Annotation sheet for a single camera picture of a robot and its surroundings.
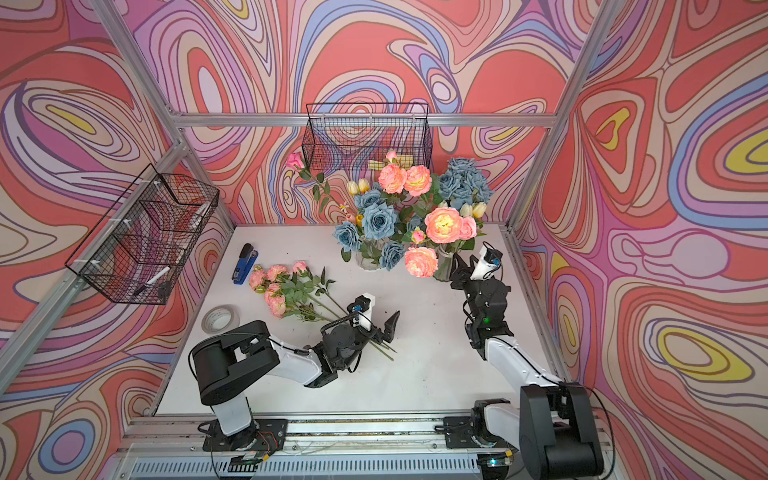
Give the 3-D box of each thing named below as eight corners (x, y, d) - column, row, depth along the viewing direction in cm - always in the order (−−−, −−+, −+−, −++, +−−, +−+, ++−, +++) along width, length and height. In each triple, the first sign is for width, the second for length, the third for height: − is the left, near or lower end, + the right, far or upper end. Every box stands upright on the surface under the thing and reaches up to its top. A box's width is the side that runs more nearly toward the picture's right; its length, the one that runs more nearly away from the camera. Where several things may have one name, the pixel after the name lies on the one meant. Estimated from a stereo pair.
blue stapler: (235, 285, 105) (229, 276, 100) (249, 252, 115) (243, 242, 110) (247, 285, 105) (241, 276, 100) (259, 252, 115) (254, 242, 110)
